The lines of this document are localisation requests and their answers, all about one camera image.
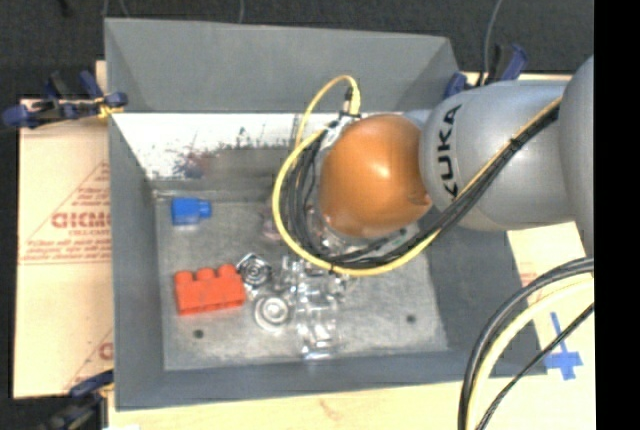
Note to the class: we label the clear pinkish round thing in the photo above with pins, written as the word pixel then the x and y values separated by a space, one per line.
pixel 271 228

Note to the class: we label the clear glass faceted knob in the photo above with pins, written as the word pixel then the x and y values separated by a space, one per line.
pixel 254 269

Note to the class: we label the clear glass round dish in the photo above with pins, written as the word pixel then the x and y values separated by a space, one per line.
pixel 272 312

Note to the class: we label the red toy building block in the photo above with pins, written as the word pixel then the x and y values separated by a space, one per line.
pixel 207 290

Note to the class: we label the blue plastic cap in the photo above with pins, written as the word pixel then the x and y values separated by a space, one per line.
pixel 186 210

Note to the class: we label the grey metal bin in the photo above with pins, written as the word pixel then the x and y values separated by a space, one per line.
pixel 260 68

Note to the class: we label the brown cardboard board, red print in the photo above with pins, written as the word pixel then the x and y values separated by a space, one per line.
pixel 60 178

